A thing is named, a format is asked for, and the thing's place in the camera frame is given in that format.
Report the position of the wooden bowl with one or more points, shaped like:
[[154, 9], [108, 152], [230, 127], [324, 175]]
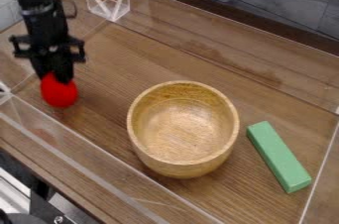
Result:
[[183, 125]]

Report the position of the green rectangular block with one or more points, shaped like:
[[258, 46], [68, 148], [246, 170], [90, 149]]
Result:
[[286, 167]]

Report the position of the clear acrylic enclosure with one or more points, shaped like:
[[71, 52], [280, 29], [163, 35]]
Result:
[[279, 81]]

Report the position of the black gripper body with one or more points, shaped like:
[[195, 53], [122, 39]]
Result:
[[48, 36]]

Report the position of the red felt strawberry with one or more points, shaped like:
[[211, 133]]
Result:
[[59, 94]]

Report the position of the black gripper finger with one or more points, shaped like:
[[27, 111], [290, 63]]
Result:
[[41, 65], [64, 71]]

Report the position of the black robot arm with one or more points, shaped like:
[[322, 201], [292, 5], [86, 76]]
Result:
[[45, 5]]

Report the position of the black metal table bracket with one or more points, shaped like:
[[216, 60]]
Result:
[[44, 210]]

